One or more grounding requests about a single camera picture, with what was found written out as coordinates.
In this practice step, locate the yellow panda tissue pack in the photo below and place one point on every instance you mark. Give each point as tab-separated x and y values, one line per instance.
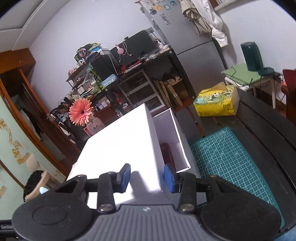
219	100

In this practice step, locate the beige chair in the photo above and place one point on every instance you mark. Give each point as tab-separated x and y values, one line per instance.
32	186

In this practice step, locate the green cutting mat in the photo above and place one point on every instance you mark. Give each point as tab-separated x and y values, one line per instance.
222	154

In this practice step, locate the silver refrigerator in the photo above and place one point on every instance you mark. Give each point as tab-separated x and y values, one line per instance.
197	54

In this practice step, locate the black desk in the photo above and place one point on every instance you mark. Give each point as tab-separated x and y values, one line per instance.
157	80

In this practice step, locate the white drawer unit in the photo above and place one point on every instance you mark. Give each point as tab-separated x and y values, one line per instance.
138	89

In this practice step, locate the white storage box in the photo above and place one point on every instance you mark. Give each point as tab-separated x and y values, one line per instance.
165	129

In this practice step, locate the black computer monitor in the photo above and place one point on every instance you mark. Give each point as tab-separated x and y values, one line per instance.
133	48

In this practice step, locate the blue white ceramic humidifier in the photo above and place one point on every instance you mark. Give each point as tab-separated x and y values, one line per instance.
43	190

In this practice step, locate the pink gerbera flower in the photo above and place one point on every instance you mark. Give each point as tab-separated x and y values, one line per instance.
80	112

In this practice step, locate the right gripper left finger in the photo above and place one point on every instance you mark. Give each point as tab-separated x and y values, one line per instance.
108	184

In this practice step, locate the dark red cosmetic bottle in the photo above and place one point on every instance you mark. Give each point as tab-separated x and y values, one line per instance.
167	155

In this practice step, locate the white curtain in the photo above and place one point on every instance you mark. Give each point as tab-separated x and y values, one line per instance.
205	20

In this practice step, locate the green small stool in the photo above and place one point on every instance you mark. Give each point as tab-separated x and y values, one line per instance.
247	80

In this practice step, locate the pink tea bottle vase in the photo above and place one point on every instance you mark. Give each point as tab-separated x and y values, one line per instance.
94	126

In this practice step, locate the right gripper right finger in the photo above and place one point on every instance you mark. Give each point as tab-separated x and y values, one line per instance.
187	185

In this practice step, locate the white box lid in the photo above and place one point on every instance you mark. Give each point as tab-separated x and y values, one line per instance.
130	140

